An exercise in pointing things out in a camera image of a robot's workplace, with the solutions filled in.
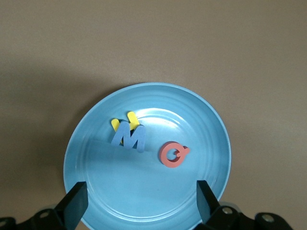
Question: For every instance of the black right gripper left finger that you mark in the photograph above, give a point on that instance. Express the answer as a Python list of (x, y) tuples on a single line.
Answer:
[(74, 203)]

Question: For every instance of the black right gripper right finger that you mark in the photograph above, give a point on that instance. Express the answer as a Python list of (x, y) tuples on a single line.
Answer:
[(208, 203)]

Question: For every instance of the red letter Q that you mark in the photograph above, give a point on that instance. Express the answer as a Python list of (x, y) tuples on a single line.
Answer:
[(162, 155)]

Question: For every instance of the large blue letter M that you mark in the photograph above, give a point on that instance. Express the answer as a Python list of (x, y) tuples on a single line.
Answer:
[(140, 139)]

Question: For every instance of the yellow letter H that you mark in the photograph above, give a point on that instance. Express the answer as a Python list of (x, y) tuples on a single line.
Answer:
[(131, 119)]

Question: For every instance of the blue plate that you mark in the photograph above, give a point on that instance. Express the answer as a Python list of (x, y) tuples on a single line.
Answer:
[(144, 191)]

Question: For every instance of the brown table cover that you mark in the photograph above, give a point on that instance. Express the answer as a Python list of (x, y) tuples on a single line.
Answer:
[(153, 36)]

